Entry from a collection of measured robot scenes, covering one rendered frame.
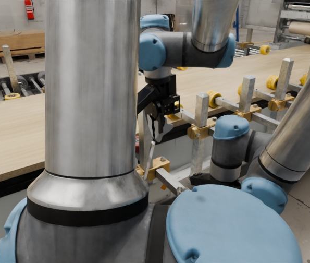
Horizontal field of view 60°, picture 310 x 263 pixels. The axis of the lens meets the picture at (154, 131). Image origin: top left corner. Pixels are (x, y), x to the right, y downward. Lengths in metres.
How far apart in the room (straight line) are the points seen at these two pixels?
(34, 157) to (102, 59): 0.86
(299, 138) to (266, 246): 0.23
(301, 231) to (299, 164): 1.70
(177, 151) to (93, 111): 1.13
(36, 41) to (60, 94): 6.53
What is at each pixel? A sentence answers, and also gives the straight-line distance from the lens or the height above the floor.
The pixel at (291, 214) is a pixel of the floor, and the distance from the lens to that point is 2.24.
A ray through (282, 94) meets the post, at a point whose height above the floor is 1.00.
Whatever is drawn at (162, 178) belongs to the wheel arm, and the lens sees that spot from 0.96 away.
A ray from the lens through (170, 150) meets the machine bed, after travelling 1.31.
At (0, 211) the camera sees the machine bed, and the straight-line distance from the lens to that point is 1.13.
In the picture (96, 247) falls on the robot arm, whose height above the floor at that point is 1.26.
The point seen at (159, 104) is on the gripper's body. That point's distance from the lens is 0.74.
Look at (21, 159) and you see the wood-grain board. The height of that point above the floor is 0.90.
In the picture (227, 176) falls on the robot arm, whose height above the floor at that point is 1.05.
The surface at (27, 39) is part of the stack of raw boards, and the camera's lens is 6.72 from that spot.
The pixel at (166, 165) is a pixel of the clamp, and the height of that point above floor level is 0.86.
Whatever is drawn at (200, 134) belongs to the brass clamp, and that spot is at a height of 0.95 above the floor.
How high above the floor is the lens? 1.45
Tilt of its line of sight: 28 degrees down
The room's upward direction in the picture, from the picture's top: straight up
